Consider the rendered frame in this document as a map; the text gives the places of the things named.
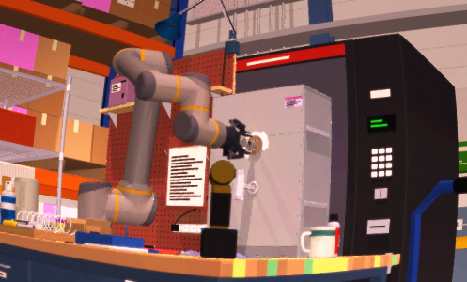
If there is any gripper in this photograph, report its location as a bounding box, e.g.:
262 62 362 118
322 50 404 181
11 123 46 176
221 118 255 160

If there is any white latch plate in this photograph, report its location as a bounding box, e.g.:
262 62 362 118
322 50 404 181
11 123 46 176
234 168 245 201

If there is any black vending machine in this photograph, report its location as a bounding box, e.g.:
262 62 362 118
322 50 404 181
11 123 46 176
234 32 459 282

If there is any blue mat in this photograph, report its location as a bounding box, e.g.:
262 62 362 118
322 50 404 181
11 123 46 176
74 230 147 249

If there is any wooden tray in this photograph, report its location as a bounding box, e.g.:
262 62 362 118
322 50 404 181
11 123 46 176
0 217 113 243

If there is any pink label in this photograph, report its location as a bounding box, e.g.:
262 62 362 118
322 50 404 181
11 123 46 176
284 95 304 109

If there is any white printed paper sheet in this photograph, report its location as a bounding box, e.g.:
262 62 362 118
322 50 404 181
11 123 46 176
165 145 209 208

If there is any red pegboard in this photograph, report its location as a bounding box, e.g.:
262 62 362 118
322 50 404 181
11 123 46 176
104 48 238 253

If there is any white power strip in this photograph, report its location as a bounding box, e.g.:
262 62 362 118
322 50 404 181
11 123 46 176
170 223 209 234

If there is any white mug with green stripe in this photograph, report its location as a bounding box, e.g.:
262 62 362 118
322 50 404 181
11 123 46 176
300 226 337 259

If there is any red white bottle black cap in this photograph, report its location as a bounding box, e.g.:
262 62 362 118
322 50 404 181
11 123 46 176
328 213 342 257

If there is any purple box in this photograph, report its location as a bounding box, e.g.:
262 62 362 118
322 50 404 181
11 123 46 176
107 75 137 108

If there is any blue desk lamp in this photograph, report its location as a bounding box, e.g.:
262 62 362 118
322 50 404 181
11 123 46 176
154 0 242 56

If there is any brown cardboard box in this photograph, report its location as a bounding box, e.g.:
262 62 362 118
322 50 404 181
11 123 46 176
26 109 68 153
108 0 174 29
33 36 73 81
61 118 110 166

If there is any orange storage rack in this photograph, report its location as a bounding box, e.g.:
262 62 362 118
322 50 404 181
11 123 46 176
0 0 179 201

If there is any blue hand truck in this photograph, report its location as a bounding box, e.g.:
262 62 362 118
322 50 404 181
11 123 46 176
406 173 467 282

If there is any beige roll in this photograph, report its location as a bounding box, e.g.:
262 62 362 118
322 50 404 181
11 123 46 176
13 176 40 219

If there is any red bin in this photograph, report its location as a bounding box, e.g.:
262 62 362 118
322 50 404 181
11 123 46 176
0 104 38 149

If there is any yellow marker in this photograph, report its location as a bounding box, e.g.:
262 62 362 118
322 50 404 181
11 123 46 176
2 218 37 229

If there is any blue white bottle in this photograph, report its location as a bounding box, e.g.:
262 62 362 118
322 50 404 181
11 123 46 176
0 180 18 225

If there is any pink box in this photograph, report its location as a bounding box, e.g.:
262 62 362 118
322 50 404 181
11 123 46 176
0 18 40 72

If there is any tan round handle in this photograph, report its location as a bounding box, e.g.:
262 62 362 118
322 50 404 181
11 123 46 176
245 133 264 156

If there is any white round handle plate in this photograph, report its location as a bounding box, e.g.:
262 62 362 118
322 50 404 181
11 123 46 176
253 130 271 155

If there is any wooden wall shelf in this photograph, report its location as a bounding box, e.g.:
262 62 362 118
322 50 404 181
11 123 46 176
210 85 235 97
99 101 136 116

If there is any black and yellow post stand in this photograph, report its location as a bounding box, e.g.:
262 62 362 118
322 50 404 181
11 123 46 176
199 159 239 259

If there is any white coiled cable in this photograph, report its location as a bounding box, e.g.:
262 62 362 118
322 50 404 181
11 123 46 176
16 210 74 235

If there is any grey wire shelf unit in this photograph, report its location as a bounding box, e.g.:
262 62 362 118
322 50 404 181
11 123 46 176
0 55 73 221

